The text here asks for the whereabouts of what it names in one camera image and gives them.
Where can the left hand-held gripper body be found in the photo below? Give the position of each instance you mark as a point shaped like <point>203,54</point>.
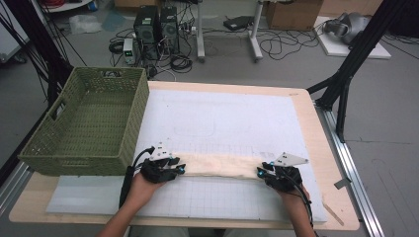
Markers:
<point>158,171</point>

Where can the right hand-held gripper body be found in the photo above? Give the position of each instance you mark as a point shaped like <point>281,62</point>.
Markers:
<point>285,177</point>

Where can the cream egg print cloth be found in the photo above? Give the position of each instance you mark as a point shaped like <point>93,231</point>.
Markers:
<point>217,166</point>

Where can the person's right hand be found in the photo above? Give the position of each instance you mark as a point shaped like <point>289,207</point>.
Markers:
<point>296,197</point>

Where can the person's left hand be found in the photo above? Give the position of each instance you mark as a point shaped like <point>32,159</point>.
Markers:
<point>140,191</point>

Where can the thin wooden strip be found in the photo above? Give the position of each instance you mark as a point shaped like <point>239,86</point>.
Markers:
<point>334,214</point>

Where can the green woven basket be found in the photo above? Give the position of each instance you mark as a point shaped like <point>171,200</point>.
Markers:
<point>89,121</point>

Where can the grey power supply box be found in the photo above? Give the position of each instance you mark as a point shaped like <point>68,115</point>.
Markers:
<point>129,51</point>

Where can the black computer tower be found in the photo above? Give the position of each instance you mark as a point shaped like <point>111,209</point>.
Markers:
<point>169,29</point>
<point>146,29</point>

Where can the white floor board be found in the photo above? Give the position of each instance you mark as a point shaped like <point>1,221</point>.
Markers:
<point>336,49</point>

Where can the black flat device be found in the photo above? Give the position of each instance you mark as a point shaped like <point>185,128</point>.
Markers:
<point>238,23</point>

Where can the large cardboard box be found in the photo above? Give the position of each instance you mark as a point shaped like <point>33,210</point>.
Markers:
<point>293,16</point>

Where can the grey helmet device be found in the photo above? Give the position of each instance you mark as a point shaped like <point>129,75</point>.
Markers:
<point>349,28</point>

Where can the clear plastic bag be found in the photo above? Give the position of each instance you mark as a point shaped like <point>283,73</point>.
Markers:
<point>85,24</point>

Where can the round white table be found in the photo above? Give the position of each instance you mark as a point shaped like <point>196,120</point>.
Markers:
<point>69,6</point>

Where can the grey metal bracket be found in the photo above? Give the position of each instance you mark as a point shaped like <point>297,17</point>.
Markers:
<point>343,183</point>

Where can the aluminium rail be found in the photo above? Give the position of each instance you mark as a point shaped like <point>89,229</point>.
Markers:
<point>13,187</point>
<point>352,171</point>

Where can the white desk frame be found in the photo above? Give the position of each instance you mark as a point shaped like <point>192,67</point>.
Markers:
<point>200,33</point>

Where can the black metal stand frame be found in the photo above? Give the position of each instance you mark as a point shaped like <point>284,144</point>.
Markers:
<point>42,49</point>
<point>355,56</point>

